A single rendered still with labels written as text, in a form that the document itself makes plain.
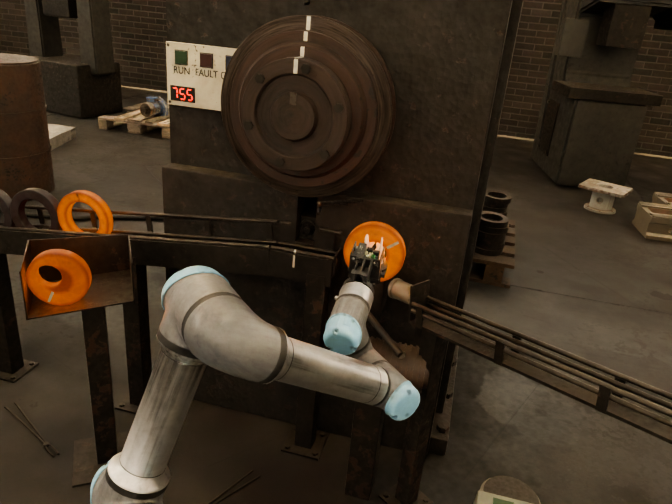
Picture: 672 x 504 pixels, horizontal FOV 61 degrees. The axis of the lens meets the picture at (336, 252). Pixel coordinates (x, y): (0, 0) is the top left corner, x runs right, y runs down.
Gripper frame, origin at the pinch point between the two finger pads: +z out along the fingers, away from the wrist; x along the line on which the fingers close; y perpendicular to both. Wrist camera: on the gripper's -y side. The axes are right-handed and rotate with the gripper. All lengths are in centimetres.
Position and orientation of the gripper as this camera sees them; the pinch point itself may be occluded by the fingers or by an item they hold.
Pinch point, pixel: (375, 245)
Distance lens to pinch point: 143.1
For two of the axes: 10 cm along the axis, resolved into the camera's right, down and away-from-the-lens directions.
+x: -9.6, -1.9, 1.8
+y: 0.4, -7.7, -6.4
